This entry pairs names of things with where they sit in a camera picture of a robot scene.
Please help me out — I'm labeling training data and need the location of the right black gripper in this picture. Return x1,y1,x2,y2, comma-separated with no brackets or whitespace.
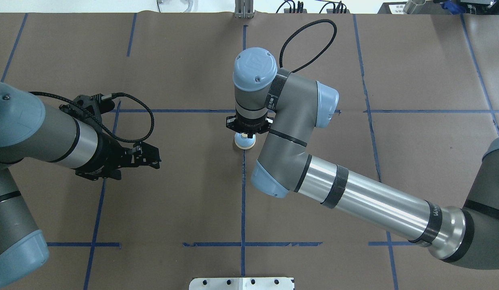
226,116,273,135

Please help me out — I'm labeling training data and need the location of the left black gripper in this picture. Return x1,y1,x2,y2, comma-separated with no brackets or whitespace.
75,133,161,180

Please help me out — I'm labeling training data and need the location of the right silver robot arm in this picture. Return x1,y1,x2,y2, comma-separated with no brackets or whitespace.
226,47,499,270

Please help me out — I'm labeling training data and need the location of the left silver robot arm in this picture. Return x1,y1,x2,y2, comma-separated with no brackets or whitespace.
0,82,161,289

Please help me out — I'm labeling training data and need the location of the metal cylinder weight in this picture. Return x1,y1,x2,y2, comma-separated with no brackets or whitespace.
403,0,426,15

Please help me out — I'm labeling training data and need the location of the left black camera cable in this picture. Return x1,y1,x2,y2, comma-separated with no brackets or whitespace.
29,91,155,144

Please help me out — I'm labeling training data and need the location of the black camera cable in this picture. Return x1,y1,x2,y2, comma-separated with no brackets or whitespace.
279,19,338,74
29,91,155,144

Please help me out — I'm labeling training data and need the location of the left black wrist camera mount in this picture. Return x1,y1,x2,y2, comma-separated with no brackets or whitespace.
59,93,115,123

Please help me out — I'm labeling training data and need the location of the right black camera cable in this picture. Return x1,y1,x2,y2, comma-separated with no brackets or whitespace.
279,19,338,74

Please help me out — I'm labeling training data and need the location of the aluminium frame post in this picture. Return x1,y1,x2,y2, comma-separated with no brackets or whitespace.
234,0,255,19

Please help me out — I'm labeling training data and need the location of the white camera pillar with base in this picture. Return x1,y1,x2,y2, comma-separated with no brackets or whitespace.
189,277,296,290

